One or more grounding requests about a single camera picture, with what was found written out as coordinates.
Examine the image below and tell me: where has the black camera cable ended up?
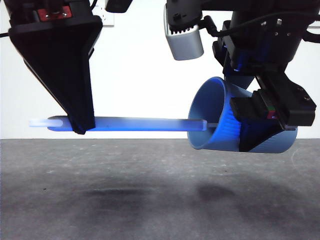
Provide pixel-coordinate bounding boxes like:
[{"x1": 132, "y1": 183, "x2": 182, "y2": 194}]
[{"x1": 202, "y1": 13, "x2": 283, "y2": 39}]

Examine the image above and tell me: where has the blue ribbed plastic cup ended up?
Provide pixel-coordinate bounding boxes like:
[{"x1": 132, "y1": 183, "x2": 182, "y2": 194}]
[{"x1": 187, "y1": 76, "x2": 298, "y2": 154}]

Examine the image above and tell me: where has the grey-handled sponge cup brush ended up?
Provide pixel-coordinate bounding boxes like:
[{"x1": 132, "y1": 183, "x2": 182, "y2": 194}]
[{"x1": 28, "y1": 116, "x2": 218, "y2": 133}]

